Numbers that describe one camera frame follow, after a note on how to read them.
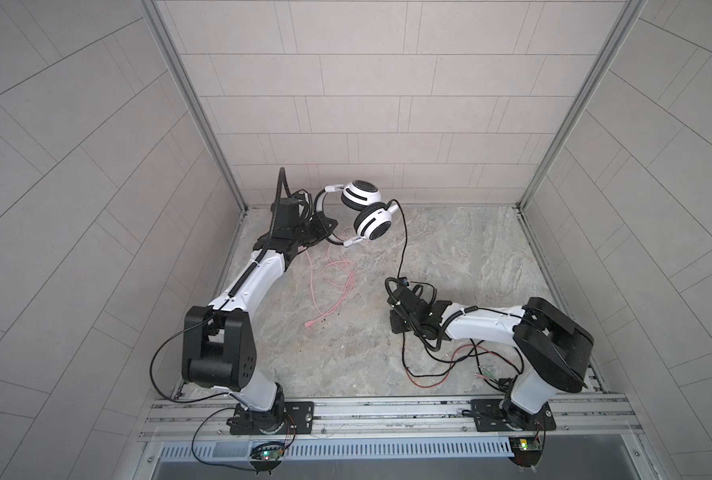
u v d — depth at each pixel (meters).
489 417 0.71
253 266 0.53
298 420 0.71
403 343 0.83
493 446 0.68
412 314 0.66
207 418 0.71
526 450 0.68
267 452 0.64
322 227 0.79
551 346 0.45
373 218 0.65
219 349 0.42
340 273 0.98
